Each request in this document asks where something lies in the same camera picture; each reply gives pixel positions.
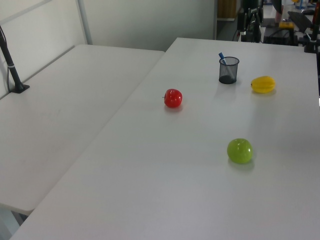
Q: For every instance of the wooden cabinet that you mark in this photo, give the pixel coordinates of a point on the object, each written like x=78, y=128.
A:
x=226, y=8

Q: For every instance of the black desk unit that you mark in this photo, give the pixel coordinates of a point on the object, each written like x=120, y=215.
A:
x=277, y=36

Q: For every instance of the yellow box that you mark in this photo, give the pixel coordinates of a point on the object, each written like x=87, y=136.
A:
x=286, y=25

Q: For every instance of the blue marker pen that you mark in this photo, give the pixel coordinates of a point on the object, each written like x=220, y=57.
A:
x=222, y=57

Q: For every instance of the black mesh pen cup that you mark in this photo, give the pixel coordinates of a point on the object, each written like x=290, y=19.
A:
x=228, y=71

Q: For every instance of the green apple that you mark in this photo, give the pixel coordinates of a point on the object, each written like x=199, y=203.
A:
x=239, y=151

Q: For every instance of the black tripod equipment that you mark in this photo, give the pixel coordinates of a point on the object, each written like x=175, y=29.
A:
x=250, y=22

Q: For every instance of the yellow starfruit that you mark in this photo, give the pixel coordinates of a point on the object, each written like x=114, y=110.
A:
x=263, y=84

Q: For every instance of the black clamp stand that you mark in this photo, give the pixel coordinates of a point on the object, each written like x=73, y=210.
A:
x=312, y=40

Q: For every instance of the red apple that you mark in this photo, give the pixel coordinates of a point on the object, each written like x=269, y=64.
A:
x=173, y=98

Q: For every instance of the black camera stand pole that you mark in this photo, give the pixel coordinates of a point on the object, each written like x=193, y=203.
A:
x=10, y=66

